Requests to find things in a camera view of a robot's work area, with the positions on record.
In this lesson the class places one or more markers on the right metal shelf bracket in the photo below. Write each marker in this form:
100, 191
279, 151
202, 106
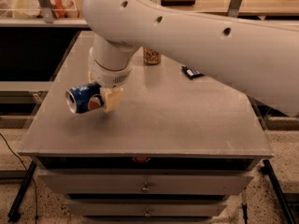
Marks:
233, 8

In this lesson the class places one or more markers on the grey drawer cabinet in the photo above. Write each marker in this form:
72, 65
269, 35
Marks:
195, 142

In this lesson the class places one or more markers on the dark blue snack packet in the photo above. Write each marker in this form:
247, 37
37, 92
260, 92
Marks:
191, 73

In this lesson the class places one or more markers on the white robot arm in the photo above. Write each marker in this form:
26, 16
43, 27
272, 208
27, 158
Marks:
258, 58

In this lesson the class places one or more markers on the orange white plastic bag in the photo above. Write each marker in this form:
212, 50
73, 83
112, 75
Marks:
62, 9

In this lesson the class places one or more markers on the left metal shelf bracket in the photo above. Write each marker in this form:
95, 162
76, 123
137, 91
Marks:
46, 9

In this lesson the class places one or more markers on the left black stand leg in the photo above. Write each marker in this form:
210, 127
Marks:
14, 214

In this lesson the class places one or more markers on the metal shelf bracket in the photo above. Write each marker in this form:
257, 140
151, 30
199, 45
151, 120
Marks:
46, 9
233, 8

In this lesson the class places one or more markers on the blue pepsi can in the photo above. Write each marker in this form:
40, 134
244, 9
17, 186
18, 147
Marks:
84, 98

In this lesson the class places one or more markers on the drawer metal knob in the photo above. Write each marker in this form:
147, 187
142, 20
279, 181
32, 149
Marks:
145, 188
147, 213

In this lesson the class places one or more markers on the black stand leg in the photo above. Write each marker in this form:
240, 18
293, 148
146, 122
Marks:
289, 202
14, 214

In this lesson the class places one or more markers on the lower drawer metal knob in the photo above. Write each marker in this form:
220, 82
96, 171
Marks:
147, 213

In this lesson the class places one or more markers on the gold patterned drink can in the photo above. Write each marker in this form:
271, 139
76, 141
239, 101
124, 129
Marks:
151, 57

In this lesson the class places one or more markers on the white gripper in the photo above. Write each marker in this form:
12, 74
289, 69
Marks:
109, 77

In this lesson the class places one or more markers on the top drawer metal knob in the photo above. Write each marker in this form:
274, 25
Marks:
145, 188

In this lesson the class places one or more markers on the right black stand leg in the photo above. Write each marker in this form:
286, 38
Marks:
289, 202

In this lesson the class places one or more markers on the clear plastic bin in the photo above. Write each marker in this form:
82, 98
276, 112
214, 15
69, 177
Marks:
28, 2

